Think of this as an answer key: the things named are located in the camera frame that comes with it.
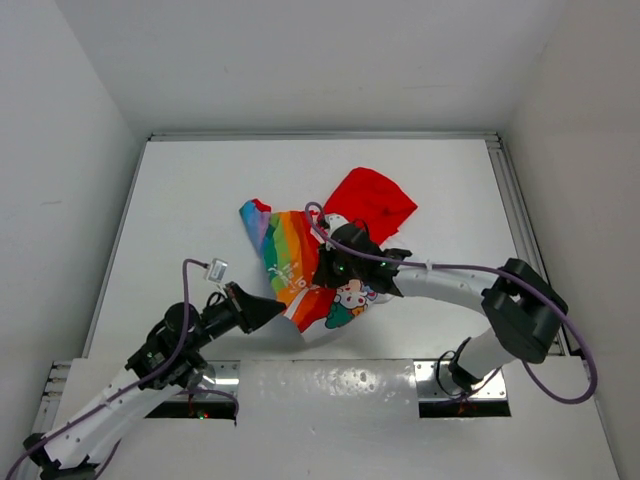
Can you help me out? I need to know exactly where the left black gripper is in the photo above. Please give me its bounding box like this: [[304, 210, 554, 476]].
[[184, 280, 286, 352]]

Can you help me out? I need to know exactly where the rainbow red child jacket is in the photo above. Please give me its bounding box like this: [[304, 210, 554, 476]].
[[239, 167, 417, 344]]

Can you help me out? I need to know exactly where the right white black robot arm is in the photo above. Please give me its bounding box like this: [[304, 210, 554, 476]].
[[312, 215, 568, 397]]

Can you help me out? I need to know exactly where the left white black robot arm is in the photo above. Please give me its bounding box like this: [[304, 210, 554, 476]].
[[24, 282, 286, 479]]

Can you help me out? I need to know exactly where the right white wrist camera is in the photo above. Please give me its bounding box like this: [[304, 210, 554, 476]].
[[317, 213, 349, 251]]

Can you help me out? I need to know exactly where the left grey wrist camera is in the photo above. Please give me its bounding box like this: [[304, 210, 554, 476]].
[[204, 258, 228, 284]]

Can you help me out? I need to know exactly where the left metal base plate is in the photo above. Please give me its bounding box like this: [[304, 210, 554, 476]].
[[195, 361, 240, 401]]

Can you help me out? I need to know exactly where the metal base plate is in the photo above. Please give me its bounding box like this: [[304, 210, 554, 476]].
[[414, 360, 508, 403], [195, 361, 240, 401]]

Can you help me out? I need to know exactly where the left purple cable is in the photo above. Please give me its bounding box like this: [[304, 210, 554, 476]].
[[0, 257, 239, 480]]

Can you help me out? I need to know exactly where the purple cable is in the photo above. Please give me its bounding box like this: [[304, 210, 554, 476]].
[[304, 201, 599, 404], [0, 257, 239, 480]]

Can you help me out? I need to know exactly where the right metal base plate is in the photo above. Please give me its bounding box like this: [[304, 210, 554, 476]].
[[414, 360, 508, 403]]

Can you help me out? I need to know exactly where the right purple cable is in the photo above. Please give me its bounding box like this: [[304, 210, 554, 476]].
[[304, 201, 599, 404]]

